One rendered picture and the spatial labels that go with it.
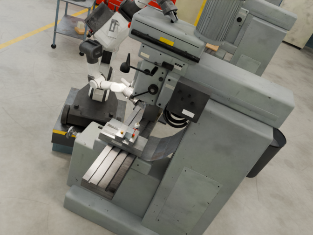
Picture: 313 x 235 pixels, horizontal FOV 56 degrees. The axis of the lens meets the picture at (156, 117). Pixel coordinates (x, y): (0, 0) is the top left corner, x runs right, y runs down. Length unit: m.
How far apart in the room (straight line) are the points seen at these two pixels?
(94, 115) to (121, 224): 1.07
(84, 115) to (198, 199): 1.39
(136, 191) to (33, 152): 1.31
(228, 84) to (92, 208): 1.62
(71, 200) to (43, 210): 0.27
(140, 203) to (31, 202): 1.01
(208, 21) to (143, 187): 1.43
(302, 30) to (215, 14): 8.65
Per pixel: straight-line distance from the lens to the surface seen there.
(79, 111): 3.02
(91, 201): 2.82
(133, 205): 2.75
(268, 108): 1.96
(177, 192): 2.35
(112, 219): 2.78
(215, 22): 1.80
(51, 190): 3.10
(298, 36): 10.42
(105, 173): 2.10
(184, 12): 3.73
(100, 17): 2.38
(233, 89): 1.91
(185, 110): 1.73
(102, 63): 2.84
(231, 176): 2.15
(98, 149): 2.45
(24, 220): 2.92
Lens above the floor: 2.49
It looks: 36 degrees down
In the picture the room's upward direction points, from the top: 22 degrees clockwise
